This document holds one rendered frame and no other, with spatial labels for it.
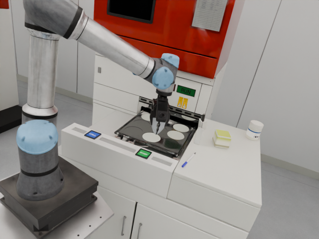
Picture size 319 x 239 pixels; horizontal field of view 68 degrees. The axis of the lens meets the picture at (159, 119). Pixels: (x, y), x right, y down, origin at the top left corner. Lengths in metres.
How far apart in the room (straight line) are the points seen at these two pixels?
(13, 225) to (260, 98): 2.63
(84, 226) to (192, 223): 0.45
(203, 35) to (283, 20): 1.62
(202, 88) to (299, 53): 1.65
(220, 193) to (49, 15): 0.81
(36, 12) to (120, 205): 0.87
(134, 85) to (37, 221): 1.04
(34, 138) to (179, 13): 0.97
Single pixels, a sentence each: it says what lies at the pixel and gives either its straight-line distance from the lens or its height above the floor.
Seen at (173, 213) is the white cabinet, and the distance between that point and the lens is 1.11.
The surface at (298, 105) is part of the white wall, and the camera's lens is 3.05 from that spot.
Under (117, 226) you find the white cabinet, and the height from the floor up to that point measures 0.52.
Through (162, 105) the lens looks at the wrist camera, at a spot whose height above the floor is 1.17.
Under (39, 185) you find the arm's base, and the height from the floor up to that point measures 0.97.
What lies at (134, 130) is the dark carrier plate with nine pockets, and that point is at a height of 0.90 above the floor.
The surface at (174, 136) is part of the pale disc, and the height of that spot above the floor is 0.90.
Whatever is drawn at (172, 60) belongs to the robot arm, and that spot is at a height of 1.36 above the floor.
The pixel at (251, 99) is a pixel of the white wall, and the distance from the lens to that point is 3.00.
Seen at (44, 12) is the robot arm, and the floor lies 1.48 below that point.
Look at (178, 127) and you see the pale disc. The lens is 1.45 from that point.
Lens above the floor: 1.55
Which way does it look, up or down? 26 degrees down
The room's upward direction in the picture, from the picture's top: 11 degrees clockwise
